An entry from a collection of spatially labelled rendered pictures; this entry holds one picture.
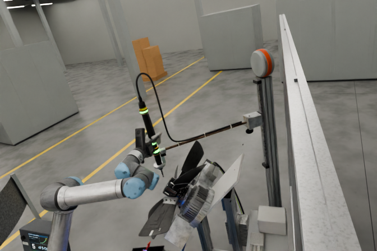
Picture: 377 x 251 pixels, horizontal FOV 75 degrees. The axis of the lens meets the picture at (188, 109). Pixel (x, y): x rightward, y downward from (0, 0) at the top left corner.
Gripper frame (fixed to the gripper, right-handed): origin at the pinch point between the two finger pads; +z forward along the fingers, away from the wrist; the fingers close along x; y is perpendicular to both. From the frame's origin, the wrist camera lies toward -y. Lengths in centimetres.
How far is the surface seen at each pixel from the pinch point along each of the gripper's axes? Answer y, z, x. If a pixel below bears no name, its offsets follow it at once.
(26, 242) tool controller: 49, -44, -78
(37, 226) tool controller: 42, -38, -73
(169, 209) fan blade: 47.0, -10.1, 2.2
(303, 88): -39, -55, 73
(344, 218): -39, -88, 73
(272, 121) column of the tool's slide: 14, 36, 62
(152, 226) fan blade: 48, -22, -3
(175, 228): 63, -10, 2
